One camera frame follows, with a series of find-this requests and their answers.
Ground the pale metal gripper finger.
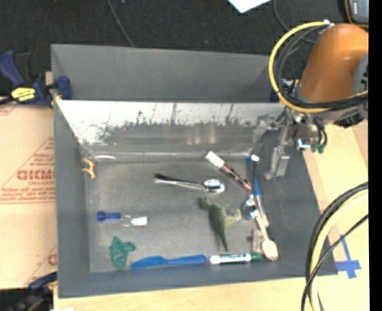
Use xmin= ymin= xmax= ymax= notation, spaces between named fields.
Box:
xmin=263 ymin=146 xmax=282 ymax=181
xmin=276 ymin=153 xmax=291 ymax=178

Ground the blue pen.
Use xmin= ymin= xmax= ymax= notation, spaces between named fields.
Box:
xmin=247 ymin=154 xmax=265 ymax=211

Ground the white-capped red-brown marker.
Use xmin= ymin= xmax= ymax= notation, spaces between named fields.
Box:
xmin=205 ymin=150 xmax=253 ymax=191

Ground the small metal spoon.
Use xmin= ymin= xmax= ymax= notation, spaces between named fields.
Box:
xmin=242 ymin=195 xmax=260 ymax=222

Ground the long metal spoon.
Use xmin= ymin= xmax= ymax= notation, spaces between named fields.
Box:
xmin=153 ymin=173 xmax=226 ymax=194

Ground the small grey block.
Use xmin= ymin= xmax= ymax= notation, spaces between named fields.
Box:
xmin=251 ymin=229 xmax=265 ymax=253

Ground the green toy dinosaur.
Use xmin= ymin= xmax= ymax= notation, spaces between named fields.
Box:
xmin=198 ymin=196 xmax=243 ymax=252

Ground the wooden spoon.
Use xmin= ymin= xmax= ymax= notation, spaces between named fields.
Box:
xmin=254 ymin=205 xmax=280 ymax=262

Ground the white and green marker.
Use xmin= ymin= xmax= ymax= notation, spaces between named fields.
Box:
xmin=209 ymin=252 xmax=264 ymax=266

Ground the grey metal bin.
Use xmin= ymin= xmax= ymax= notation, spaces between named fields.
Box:
xmin=50 ymin=43 xmax=338 ymax=299

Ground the blue plastic knife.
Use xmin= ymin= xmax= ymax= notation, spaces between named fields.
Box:
xmin=129 ymin=254 xmax=208 ymax=270

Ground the teal spotted toy animal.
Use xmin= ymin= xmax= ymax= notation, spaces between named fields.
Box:
xmin=109 ymin=236 xmax=137 ymax=270

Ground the small tan toy animal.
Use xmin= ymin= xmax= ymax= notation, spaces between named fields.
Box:
xmin=82 ymin=157 xmax=97 ymax=180

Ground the brown cardboard board red print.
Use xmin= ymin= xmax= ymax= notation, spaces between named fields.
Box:
xmin=0 ymin=96 xmax=60 ymax=291

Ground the black cylinder on white bracket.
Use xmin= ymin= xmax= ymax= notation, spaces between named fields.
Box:
xmin=335 ymin=113 xmax=365 ymax=128

